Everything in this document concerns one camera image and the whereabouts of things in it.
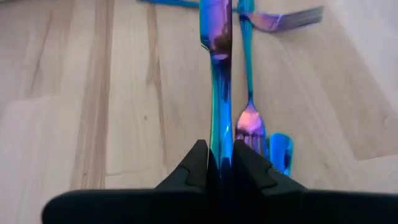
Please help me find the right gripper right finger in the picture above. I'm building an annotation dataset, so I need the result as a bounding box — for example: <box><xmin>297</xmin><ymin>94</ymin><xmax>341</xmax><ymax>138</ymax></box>
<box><xmin>231</xmin><ymin>139</ymin><xmax>398</xmax><ymax>224</ymax></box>

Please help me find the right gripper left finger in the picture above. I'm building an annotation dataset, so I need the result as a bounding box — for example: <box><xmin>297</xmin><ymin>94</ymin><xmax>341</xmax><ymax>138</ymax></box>
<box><xmin>42</xmin><ymin>139</ymin><xmax>218</xmax><ymax>224</ymax></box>

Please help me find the iridescent rainbow fork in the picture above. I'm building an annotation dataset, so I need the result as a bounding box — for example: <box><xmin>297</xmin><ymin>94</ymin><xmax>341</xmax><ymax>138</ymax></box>
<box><xmin>138</xmin><ymin>0</ymin><xmax>325</xmax><ymax>34</ymax></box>
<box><xmin>235</xmin><ymin>0</ymin><xmax>271</xmax><ymax>158</ymax></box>

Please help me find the iridescent rainbow table knife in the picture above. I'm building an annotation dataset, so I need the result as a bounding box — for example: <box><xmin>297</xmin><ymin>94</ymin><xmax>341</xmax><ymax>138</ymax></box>
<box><xmin>198</xmin><ymin>0</ymin><xmax>234</xmax><ymax>181</ymax></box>

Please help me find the iridescent blue utensil handle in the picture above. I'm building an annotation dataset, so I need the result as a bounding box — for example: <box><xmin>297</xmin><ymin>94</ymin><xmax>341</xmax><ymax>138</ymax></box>
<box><xmin>268</xmin><ymin>133</ymin><xmax>294</xmax><ymax>177</ymax></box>

